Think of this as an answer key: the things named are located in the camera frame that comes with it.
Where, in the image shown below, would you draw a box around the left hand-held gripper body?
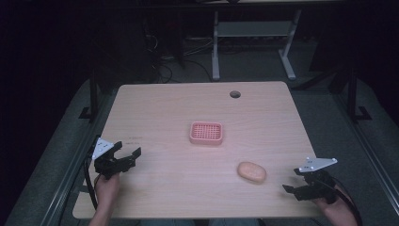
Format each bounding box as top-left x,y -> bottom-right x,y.
91,137 -> 137,181

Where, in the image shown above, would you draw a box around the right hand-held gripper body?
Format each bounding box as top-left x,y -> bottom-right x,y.
295,156 -> 339,204

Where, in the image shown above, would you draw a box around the orange soap bar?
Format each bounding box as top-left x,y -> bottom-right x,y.
236,161 -> 267,184

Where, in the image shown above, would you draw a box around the pink soap dish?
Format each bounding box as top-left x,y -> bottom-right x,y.
189,121 -> 224,146

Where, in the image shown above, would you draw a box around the person's left hand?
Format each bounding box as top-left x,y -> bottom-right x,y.
94,172 -> 121,207

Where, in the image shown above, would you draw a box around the person's right hand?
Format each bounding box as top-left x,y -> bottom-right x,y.
312,187 -> 358,221

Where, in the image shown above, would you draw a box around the black metal stand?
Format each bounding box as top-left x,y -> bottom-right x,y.
346,67 -> 374,124
78,70 -> 100,124

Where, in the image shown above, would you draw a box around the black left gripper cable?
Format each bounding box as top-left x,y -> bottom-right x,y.
84,155 -> 99,211

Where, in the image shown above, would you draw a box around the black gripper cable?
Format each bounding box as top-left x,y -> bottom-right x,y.
331,177 -> 363,226
84,155 -> 99,211

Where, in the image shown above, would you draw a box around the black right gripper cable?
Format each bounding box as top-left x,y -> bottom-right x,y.
331,177 -> 363,226

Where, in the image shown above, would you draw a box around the black floor cables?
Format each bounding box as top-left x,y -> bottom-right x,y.
142,18 -> 215,84

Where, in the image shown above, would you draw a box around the white metal table frame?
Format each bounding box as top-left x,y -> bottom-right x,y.
211,8 -> 303,82

